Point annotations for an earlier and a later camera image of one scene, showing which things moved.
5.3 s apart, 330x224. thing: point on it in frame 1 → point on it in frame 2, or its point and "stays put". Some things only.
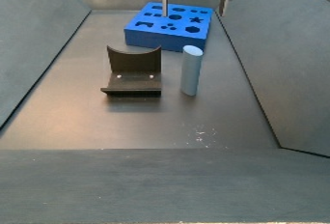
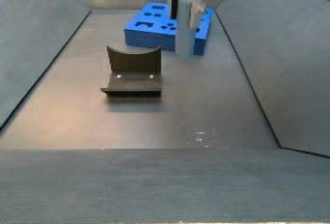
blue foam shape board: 185,27 stays put
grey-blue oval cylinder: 191,70 → 185,38
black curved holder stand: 134,73 stays put
